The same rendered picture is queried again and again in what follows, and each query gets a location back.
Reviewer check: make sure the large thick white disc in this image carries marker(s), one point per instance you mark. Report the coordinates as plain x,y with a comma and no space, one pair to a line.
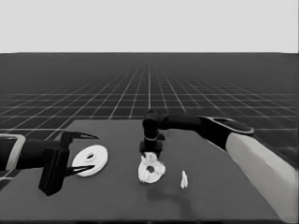
99,155

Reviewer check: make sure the small white T-shaped piece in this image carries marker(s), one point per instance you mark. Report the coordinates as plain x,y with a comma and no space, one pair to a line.
183,183

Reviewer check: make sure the white round carrier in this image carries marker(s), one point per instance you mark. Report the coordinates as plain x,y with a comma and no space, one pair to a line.
154,178

